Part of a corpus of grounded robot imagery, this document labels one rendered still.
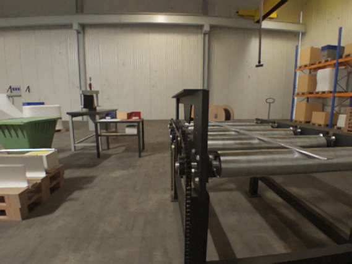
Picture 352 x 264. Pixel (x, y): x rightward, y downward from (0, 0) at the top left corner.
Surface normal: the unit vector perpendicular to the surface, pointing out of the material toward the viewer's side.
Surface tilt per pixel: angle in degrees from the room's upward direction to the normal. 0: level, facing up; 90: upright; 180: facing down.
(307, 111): 90
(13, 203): 90
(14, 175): 90
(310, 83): 90
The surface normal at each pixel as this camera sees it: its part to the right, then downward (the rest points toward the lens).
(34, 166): 0.07, 0.17
